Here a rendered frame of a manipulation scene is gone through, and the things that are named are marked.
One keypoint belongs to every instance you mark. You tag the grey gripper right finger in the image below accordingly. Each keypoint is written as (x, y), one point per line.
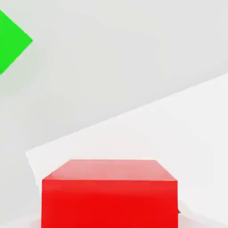
(183, 219)

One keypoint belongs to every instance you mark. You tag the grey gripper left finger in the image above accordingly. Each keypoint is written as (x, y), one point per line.
(36, 224)

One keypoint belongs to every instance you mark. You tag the small red cube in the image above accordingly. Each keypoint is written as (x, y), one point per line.
(109, 203)

